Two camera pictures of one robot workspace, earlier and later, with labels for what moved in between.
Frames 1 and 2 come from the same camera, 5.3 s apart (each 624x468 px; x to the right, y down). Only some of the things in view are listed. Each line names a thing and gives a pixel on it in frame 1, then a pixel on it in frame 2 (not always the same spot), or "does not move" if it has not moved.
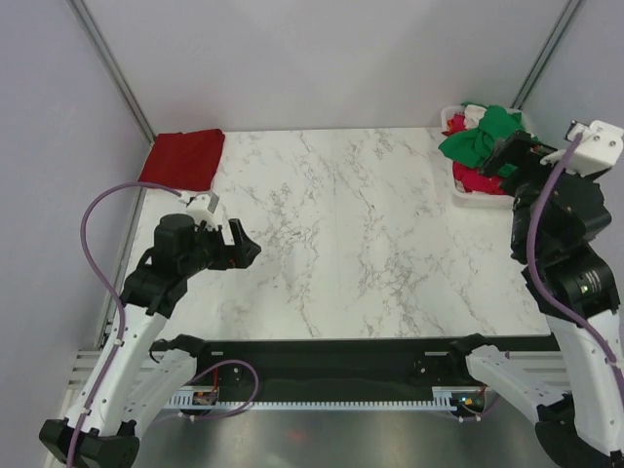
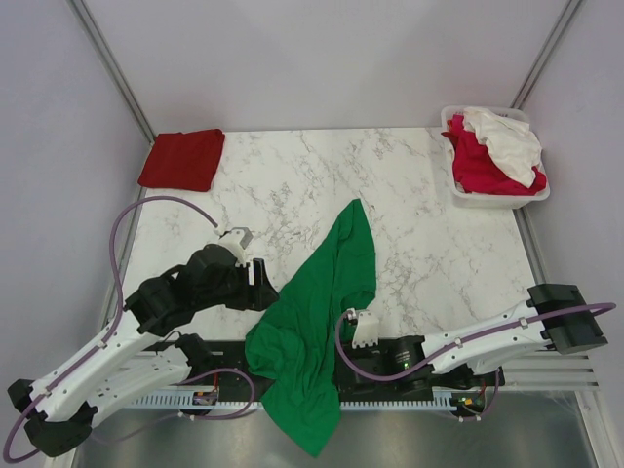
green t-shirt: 475,146 -> 293,350
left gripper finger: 238,234 -> 261,281
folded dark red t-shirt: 185,161 does not move
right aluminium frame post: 546,54 does not move
